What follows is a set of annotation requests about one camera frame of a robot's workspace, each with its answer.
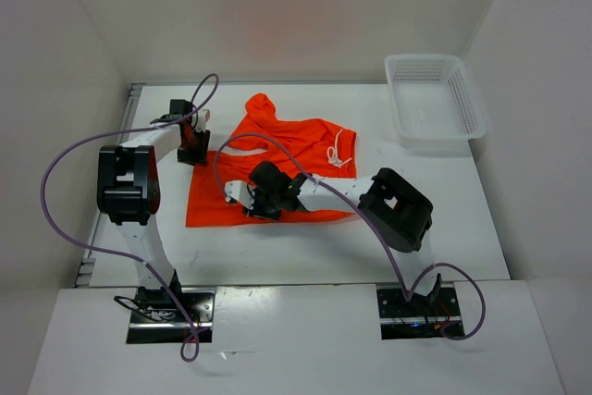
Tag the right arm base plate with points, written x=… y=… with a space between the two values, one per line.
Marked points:
x=421 y=317

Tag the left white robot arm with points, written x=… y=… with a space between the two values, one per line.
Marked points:
x=128 y=192

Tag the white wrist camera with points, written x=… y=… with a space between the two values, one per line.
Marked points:
x=199 y=122
x=239 y=192

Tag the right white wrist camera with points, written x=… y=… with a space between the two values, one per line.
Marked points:
x=239 y=192

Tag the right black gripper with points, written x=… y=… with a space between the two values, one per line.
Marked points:
x=257 y=212

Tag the white plastic basket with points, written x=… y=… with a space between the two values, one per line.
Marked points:
x=434 y=100

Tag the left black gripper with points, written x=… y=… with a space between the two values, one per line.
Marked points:
x=201 y=156

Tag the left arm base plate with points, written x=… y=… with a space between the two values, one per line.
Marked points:
x=152 y=323

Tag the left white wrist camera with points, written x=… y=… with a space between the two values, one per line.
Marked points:
x=199 y=122

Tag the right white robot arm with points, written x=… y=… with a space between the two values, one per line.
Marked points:
x=397 y=211

